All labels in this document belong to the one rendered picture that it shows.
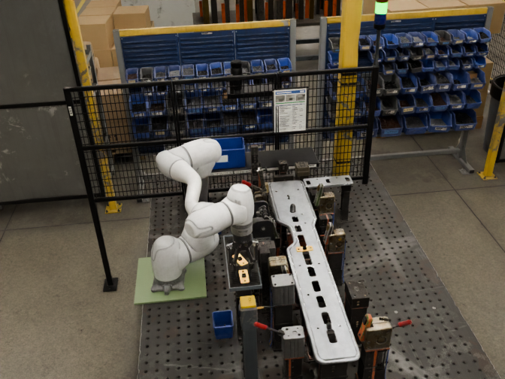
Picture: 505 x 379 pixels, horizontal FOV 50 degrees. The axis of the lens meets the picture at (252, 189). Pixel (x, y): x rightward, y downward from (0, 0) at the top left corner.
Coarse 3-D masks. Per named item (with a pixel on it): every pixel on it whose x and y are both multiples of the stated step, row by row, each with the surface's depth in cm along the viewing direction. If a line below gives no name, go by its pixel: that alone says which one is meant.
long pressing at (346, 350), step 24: (288, 192) 319; (288, 216) 298; (312, 216) 298; (312, 240) 280; (312, 264) 264; (312, 288) 250; (336, 288) 250; (312, 312) 237; (336, 312) 236; (312, 336) 225; (336, 336) 225; (336, 360) 215
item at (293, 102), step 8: (280, 88) 335; (288, 88) 335; (296, 88) 336; (304, 88) 337; (272, 96) 337; (280, 96) 338; (288, 96) 338; (296, 96) 339; (304, 96) 340; (272, 104) 340; (280, 104) 340; (288, 104) 341; (296, 104) 342; (304, 104) 342; (280, 112) 344; (288, 112) 344; (296, 112) 345; (304, 112) 345; (280, 120) 347; (288, 120) 347; (296, 120) 348; (304, 120) 348; (280, 128) 349; (288, 128) 350; (296, 128) 351; (304, 128) 351
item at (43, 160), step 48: (0, 0) 385; (48, 0) 388; (0, 48) 402; (48, 48) 406; (0, 96) 422; (48, 96) 426; (0, 144) 443; (48, 144) 448; (96, 144) 450; (0, 192) 467; (48, 192) 474; (96, 192) 478
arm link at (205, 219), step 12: (180, 168) 242; (192, 168) 243; (180, 180) 243; (192, 180) 231; (192, 192) 223; (192, 204) 213; (204, 204) 207; (216, 204) 207; (192, 216) 202; (204, 216) 201; (216, 216) 203; (228, 216) 205; (192, 228) 200; (204, 228) 200; (216, 228) 203
